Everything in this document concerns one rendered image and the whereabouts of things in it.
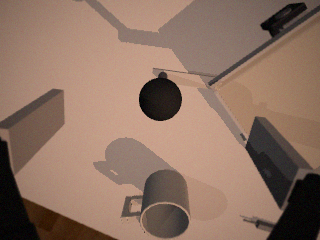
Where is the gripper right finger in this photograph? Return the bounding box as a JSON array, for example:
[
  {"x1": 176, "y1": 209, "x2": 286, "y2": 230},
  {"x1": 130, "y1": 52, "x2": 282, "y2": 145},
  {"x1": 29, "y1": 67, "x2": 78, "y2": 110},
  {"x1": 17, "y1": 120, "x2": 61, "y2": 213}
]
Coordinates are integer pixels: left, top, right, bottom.
[{"x1": 245, "y1": 116, "x2": 320, "y2": 240}]

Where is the grey mug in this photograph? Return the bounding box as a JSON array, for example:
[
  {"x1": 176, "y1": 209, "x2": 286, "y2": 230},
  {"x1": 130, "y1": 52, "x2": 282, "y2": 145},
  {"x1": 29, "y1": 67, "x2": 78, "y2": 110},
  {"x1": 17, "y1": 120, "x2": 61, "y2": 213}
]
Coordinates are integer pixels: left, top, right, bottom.
[{"x1": 121, "y1": 170, "x2": 191, "y2": 240}]

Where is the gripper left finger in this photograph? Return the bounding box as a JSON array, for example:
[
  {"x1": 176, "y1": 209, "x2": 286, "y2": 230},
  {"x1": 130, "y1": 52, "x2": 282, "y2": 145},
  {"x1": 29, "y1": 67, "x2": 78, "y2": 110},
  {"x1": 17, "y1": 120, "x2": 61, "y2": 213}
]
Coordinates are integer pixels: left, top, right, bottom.
[{"x1": 0, "y1": 89, "x2": 65, "y2": 240}]

